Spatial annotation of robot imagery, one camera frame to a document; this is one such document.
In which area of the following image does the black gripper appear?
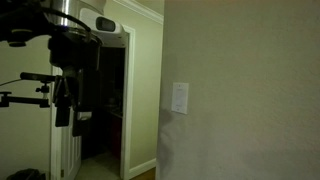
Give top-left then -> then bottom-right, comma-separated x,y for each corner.
48,33 -> 100,137

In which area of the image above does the white wall light switch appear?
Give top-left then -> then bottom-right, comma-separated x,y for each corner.
171,83 -> 189,114

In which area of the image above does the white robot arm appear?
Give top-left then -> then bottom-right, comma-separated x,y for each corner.
0,0 -> 127,136

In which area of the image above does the white panel door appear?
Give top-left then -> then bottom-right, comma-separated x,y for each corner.
62,112 -> 81,180

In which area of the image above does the black object at floor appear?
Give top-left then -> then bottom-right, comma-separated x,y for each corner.
6,169 -> 46,180

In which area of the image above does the black camera bar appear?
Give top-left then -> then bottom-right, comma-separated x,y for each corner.
20,72 -> 55,82

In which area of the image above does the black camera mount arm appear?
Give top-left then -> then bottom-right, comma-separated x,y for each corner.
0,84 -> 50,108

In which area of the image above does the white door frame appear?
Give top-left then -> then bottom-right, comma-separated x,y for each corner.
49,25 -> 135,180

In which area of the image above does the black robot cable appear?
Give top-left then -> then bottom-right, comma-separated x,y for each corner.
39,6 -> 93,34

